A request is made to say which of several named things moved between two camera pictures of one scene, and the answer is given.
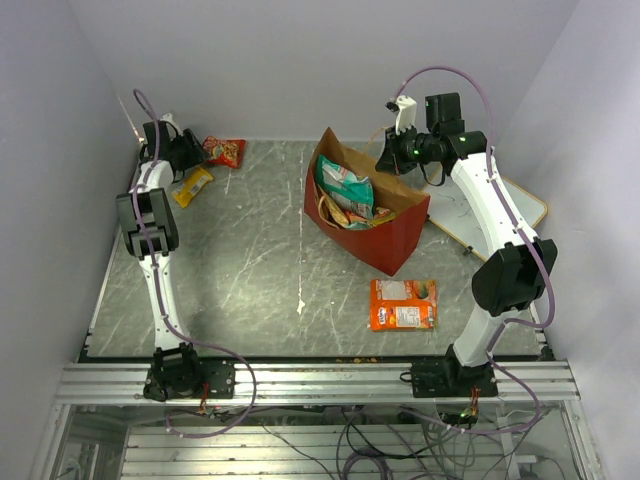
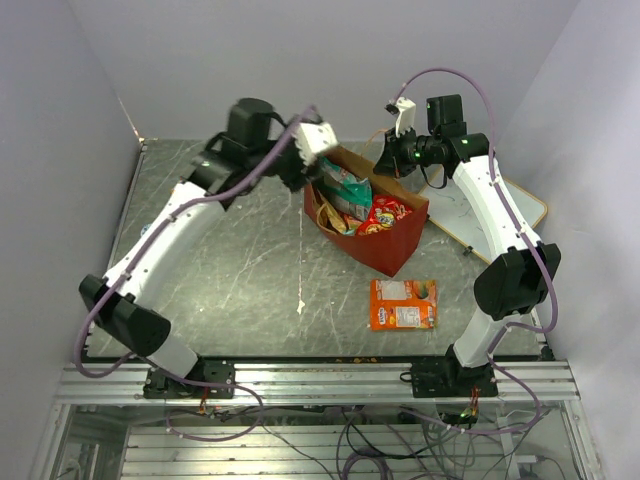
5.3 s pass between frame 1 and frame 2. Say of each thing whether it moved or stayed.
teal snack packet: stayed
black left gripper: moved
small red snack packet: moved
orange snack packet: stayed
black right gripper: stayed
